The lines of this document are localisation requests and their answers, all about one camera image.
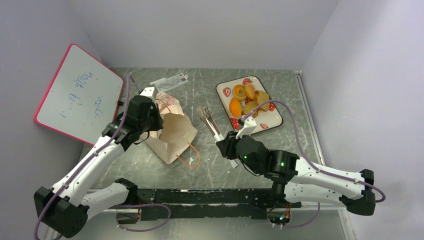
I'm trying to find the orange fake bread bun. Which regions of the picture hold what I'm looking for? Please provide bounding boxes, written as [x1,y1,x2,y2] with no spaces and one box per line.
[228,97,243,118]

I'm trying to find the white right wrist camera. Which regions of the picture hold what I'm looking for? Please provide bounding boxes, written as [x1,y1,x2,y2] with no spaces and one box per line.
[236,116,257,139]

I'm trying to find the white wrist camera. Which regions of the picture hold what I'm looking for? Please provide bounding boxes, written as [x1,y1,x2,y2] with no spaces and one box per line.
[139,86,158,100]
[236,116,257,139]

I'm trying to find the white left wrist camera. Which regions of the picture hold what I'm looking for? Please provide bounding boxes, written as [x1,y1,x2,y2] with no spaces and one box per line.
[139,86,158,100]

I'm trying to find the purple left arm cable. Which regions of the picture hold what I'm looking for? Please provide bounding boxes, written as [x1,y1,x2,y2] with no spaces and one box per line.
[33,75,171,240]

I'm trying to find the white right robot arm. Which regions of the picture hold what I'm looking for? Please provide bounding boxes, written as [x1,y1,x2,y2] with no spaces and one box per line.
[216,131,377,216]

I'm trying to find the metal food tongs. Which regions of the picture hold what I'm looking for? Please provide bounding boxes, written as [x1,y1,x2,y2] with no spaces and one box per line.
[197,106,239,169]

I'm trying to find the brown round bread slice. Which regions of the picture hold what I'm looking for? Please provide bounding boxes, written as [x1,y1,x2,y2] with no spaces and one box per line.
[242,101,258,118]

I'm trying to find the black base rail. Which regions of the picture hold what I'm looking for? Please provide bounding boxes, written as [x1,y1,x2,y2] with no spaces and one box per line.
[104,188,303,222]

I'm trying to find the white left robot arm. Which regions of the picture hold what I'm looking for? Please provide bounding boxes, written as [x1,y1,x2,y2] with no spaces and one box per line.
[33,95,163,240]

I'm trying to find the pink framed whiteboard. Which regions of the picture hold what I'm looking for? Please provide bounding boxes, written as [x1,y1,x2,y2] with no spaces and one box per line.
[33,44,124,145]

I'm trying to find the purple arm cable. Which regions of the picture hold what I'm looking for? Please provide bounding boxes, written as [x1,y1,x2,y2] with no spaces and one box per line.
[239,100,387,230]
[33,75,171,240]

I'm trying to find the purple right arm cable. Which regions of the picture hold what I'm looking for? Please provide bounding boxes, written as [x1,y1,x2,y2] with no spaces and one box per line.
[239,100,387,230]

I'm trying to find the orange fake bread roll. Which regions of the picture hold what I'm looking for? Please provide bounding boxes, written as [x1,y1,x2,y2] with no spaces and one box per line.
[244,82,256,100]

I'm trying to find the clear plastic package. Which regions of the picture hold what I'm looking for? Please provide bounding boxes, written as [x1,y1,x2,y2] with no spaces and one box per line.
[150,73,189,92]

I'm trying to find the orange fake donut bread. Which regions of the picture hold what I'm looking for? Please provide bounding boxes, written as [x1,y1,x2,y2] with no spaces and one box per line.
[232,84,247,102]

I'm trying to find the strawberry print white tray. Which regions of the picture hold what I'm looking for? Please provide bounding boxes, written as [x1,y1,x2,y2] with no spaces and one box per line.
[215,75,284,133]

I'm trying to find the beige paper gift bag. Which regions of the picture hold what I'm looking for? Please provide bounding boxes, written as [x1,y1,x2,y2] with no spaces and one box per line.
[140,92,201,168]

